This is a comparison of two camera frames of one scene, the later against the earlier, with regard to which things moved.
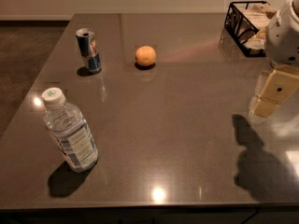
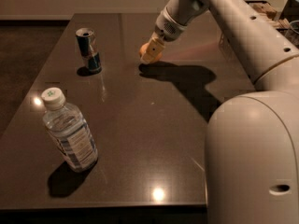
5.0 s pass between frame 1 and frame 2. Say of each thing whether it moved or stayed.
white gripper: moved
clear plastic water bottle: stayed
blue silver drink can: stayed
